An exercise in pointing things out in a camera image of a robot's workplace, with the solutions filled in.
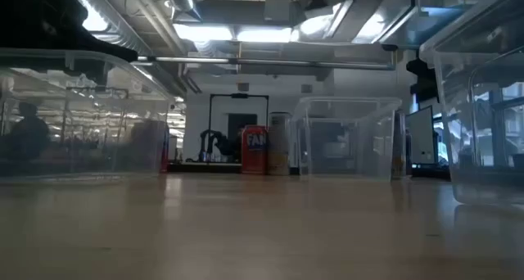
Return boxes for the black metal table frame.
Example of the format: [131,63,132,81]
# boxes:
[167,160,451,181]

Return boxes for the grey ceiling pipe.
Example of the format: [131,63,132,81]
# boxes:
[137,55,396,71]

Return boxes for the white board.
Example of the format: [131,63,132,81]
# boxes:
[404,105,436,166]

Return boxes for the person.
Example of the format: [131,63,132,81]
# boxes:
[215,130,243,160]
[2,102,50,166]

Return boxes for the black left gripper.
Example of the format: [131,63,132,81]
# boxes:
[0,0,139,63]

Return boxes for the clear plastic bin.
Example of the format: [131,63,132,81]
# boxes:
[292,95,403,181]
[418,0,524,207]
[0,47,175,185]

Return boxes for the red can blue label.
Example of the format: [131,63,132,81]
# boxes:
[240,124,269,175]

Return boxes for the ceiling light panel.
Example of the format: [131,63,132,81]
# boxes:
[236,25,294,43]
[174,24,234,43]

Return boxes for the grey ceiling box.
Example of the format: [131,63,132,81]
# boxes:
[264,0,296,23]

